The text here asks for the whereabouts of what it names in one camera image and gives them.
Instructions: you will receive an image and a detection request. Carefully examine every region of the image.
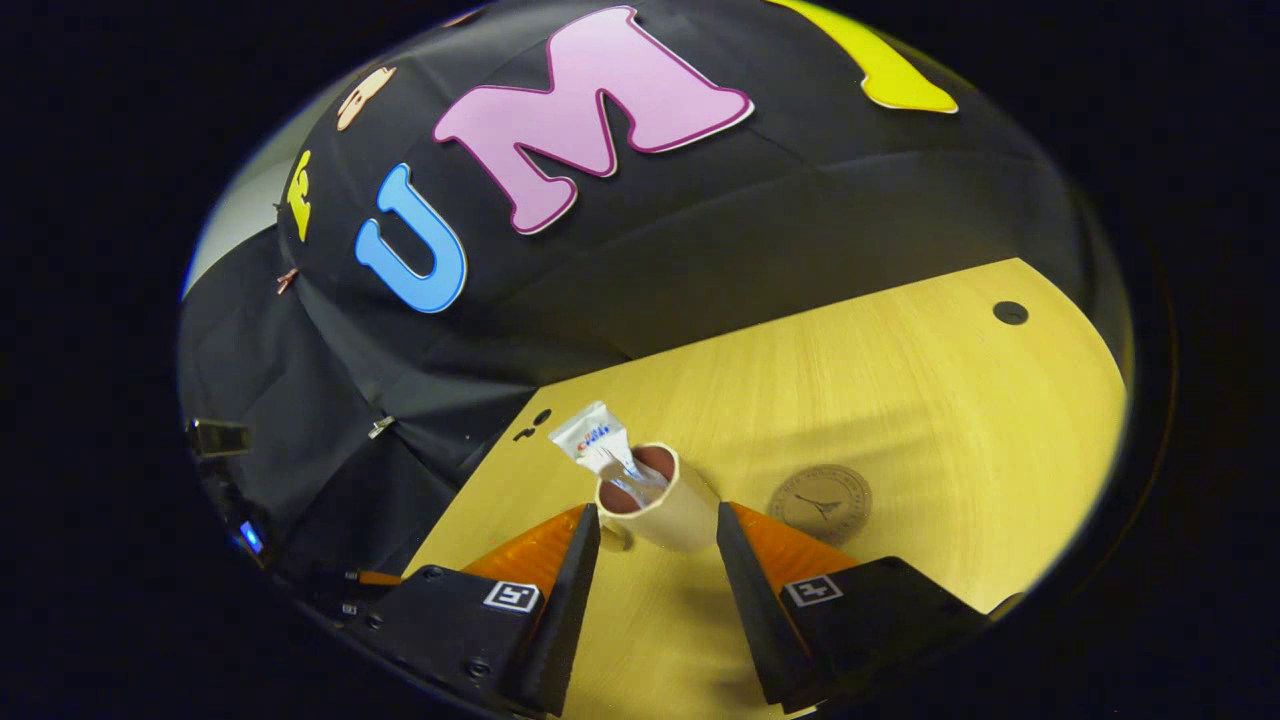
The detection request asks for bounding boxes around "beige cup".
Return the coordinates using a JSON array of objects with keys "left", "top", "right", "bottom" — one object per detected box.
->
[{"left": 595, "top": 442, "right": 722, "bottom": 555}]

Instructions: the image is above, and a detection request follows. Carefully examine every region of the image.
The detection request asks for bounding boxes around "round brown coaster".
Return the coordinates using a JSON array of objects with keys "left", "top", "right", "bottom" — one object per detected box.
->
[{"left": 767, "top": 463, "right": 874, "bottom": 547}]

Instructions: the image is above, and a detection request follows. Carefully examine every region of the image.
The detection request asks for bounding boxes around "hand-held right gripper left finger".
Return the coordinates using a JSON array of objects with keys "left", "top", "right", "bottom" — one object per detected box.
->
[{"left": 358, "top": 502, "right": 602, "bottom": 717}]

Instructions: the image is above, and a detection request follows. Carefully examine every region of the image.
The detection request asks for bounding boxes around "wooden desktop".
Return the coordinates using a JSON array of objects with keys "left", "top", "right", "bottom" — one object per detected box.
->
[{"left": 405, "top": 257, "right": 1133, "bottom": 720}]

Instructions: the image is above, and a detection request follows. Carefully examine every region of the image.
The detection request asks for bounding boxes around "white toothpaste tube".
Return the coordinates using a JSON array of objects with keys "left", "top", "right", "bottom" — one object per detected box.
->
[{"left": 548, "top": 401, "right": 667, "bottom": 501}]

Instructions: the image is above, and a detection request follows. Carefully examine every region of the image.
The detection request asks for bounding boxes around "black backdrop cloth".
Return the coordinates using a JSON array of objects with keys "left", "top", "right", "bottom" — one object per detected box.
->
[{"left": 178, "top": 0, "right": 1121, "bottom": 583}]

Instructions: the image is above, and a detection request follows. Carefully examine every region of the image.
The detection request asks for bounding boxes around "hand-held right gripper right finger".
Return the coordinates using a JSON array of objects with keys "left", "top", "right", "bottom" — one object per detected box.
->
[{"left": 715, "top": 499, "right": 992, "bottom": 714}]

